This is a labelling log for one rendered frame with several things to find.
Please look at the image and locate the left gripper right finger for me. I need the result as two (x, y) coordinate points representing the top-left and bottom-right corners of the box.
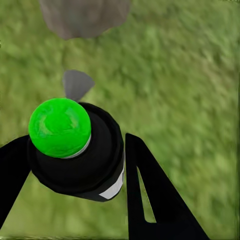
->
(125, 133), (210, 240)

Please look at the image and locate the pesticide atomizer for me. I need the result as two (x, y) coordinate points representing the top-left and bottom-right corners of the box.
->
(27, 69), (126, 202)

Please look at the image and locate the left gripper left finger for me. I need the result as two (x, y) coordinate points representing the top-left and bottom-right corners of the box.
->
(0, 135), (31, 229)

